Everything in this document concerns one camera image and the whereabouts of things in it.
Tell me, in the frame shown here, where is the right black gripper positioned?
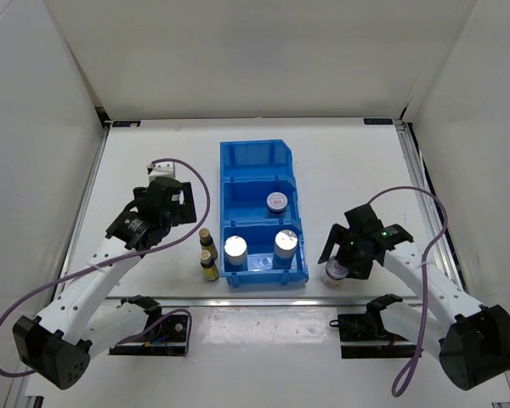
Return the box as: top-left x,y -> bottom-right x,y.
318,224 -> 373,281

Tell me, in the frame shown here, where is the silver-lid blue-label bottle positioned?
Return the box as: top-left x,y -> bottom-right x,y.
224,235 -> 247,272
273,229 -> 298,269

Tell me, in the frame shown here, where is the red-logo lid jar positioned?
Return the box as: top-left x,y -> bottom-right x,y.
266,191 -> 288,218
320,257 -> 349,288

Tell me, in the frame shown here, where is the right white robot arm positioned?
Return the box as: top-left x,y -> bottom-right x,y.
318,204 -> 510,390

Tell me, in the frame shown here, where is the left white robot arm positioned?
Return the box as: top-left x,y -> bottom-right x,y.
12,176 -> 196,390

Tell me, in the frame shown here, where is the rear small amber bottle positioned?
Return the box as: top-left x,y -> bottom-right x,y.
199,228 -> 218,260

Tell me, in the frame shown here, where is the small amber bottle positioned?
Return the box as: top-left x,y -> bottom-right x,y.
200,250 -> 219,281
199,228 -> 218,260

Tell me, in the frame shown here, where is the front small amber bottle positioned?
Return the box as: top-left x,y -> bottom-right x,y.
200,250 -> 219,281

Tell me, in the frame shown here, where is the blue three-compartment plastic bin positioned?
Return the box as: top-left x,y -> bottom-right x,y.
220,139 -> 309,288

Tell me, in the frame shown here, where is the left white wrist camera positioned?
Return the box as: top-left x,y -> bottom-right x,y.
146,161 -> 176,184

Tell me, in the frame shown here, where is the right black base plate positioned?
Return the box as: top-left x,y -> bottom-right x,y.
329,314 -> 416,360

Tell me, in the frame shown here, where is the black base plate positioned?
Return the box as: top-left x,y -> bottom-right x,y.
329,314 -> 416,360
108,309 -> 192,357

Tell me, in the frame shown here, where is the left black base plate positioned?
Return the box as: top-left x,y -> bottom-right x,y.
108,309 -> 192,357

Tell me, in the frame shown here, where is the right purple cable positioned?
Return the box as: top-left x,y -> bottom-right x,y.
367,185 -> 450,399

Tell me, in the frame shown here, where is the purple cable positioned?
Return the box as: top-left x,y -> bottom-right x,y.
367,185 -> 450,399
0,157 -> 212,378

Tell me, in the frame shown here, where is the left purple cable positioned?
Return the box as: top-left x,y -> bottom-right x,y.
0,157 -> 212,378

